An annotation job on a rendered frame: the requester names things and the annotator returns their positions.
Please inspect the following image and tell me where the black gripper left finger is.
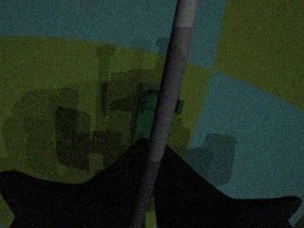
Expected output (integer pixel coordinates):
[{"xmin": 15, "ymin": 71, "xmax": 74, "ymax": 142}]
[{"xmin": 0, "ymin": 138, "xmax": 147, "ymax": 228}]

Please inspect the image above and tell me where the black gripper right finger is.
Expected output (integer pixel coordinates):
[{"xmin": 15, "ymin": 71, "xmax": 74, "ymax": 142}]
[{"xmin": 153, "ymin": 145, "xmax": 303, "ymax": 228}]

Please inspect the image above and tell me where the grey tapered pin with red cap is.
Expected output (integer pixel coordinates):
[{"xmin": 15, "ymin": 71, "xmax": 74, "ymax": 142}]
[{"xmin": 130, "ymin": 0, "xmax": 199, "ymax": 228}]

